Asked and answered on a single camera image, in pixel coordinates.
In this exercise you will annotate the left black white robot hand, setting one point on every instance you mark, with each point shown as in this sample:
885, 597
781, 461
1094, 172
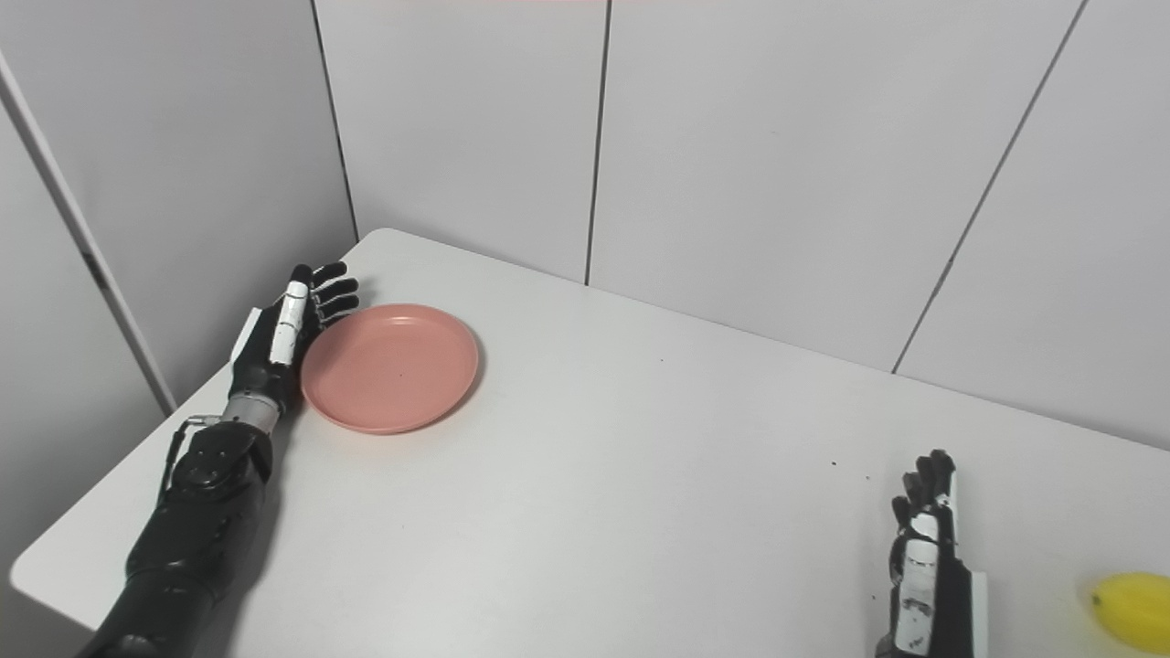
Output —
274, 347

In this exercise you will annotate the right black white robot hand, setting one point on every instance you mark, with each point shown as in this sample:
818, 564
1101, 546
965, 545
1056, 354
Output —
932, 585

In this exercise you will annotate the pink round plate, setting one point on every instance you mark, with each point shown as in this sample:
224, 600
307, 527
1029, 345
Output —
390, 367

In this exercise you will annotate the yellow lemon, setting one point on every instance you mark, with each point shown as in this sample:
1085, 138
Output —
1136, 610

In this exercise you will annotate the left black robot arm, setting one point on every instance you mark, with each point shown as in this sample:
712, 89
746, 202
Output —
192, 530

